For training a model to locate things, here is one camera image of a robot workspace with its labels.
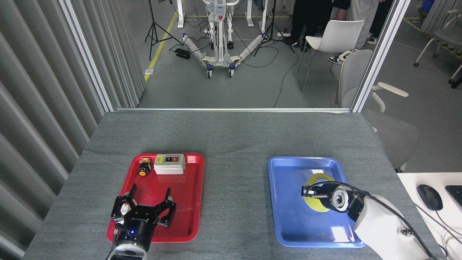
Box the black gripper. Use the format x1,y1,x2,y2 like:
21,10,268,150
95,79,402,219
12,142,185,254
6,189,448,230
302,182,338,213
111,183,177,250

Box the yellow tape roll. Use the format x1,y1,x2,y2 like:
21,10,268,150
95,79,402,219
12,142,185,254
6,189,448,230
302,173,337,213

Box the blue plastic tray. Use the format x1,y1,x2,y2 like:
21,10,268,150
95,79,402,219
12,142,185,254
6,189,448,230
267,156,367,248

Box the yellow push button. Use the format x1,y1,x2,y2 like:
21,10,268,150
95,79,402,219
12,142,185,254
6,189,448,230
138,157,152,177

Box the red plastic tray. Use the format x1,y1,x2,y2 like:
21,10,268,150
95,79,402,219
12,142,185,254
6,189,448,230
107,153,205,243

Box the white desk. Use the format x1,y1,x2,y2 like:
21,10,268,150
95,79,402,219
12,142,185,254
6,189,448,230
396,172,462,260

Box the black computer mouse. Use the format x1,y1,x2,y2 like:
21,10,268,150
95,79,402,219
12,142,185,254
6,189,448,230
417,184,444,211

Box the grey office chair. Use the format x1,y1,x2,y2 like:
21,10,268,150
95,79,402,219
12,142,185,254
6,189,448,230
331,49,420,173

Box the black keyboard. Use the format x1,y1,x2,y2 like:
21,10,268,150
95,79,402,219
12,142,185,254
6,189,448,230
445,185,462,208

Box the white plastic chair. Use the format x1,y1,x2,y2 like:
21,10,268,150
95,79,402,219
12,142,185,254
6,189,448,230
298,20,365,94

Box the black tripod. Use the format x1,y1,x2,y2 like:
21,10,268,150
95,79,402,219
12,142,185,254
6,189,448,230
253,0,296,57
145,0,183,61

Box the person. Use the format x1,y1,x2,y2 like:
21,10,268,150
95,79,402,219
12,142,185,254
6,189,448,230
328,0,378,65
285,0,351,53
367,0,393,45

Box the white stand on wheels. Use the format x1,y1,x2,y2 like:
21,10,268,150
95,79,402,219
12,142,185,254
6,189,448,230
182,0,266,78

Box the white table leg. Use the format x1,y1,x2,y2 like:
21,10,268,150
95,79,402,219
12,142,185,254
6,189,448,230
176,0,185,29
245,0,270,31

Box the grey chair with white legs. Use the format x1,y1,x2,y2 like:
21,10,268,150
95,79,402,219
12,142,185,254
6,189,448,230
414,10,462,68

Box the white two-button switch box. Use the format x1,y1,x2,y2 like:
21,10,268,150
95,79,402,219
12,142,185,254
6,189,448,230
154,154,187,175

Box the silver frame rail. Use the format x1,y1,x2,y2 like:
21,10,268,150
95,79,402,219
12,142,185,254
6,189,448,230
115,107,351,113

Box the long black floor cable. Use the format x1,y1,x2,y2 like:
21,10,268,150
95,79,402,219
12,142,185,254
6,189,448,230
273,49,301,108

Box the black mouse cable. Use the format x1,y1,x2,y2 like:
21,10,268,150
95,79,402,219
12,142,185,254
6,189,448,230
413,202,462,250

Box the silver frame post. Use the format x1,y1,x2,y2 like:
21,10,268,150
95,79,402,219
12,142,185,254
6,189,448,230
351,0,412,113
59,0,116,112

